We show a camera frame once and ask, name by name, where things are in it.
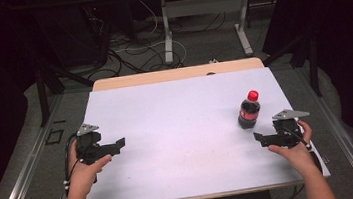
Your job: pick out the white-framed desk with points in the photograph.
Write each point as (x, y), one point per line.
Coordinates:
(207, 5)

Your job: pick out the white board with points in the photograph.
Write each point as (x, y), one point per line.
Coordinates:
(181, 129)

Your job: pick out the black computer case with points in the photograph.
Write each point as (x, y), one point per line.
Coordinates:
(66, 35)

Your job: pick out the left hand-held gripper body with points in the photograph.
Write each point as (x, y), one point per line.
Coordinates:
(86, 145)

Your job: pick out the aluminium floor rail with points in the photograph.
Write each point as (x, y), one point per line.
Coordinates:
(28, 170)
(347, 140)

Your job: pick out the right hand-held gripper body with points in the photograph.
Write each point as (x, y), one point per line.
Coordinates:
(287, 130)

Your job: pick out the person's left hand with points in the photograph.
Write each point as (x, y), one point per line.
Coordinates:
(81, 177)

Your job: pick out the cola bottle with red label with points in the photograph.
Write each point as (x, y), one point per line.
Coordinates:
(249, 113)

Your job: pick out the wooden table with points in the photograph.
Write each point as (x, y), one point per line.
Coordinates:
(175, 73)

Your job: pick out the black metal stand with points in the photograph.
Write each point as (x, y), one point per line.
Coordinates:
(43, 94)
(313, 64)

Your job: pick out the person's right hand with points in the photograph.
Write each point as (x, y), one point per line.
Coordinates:
(296, 156)

